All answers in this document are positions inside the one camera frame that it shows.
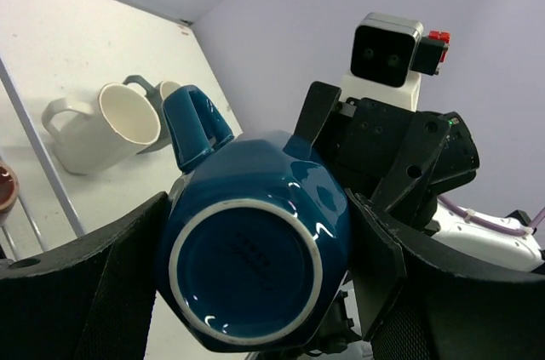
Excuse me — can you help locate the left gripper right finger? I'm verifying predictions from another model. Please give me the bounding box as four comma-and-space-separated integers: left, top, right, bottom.
347, 192, 544, 359

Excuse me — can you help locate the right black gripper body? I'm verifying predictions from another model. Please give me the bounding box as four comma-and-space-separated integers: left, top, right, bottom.
317, 95, 452, 225

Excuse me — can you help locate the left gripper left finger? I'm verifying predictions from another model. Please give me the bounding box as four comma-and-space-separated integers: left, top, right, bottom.
1, 192, 168, 359

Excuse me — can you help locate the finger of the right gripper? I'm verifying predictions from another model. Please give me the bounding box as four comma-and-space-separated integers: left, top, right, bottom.
370, 112, 450, 224
294, 81, 341, 150

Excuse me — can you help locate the dark blue mug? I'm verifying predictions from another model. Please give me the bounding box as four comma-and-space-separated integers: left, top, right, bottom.
156, 85, 351, 352

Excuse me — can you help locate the white mug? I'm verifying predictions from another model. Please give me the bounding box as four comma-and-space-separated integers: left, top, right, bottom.
42, 83, 161, 175

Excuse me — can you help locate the grey mug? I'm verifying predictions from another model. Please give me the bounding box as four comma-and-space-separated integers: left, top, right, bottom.
123, 74, 184, 156

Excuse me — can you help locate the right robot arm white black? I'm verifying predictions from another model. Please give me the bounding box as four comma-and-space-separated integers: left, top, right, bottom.
295, 75, 544, 274

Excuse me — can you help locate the brown cup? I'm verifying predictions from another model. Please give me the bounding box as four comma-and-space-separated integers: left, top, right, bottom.
0, 162, 20, 226

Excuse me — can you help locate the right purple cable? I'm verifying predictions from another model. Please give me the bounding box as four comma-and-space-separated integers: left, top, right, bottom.
438, 193, 545, 237

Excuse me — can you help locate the white wire dish rack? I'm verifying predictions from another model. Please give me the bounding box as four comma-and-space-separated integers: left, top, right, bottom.
1, 64, 89, 260

